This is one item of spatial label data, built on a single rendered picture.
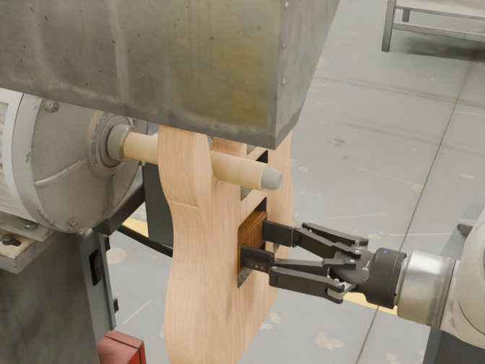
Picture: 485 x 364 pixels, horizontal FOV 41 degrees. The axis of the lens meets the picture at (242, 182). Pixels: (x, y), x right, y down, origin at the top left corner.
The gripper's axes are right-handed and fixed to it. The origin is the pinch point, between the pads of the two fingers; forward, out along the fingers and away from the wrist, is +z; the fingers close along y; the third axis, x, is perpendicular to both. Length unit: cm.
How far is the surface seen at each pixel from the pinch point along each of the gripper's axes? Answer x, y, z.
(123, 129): 17.6, -10.3, 14.3
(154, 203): -5.8, 12.5, 23.7
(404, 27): -44, 361, 41
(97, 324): -36, 11, 37
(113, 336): -44, 18, 38
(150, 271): -95, 106, 82
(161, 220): -9.1, 12.9, 22.7
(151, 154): 15.6, -11.1, 9.8
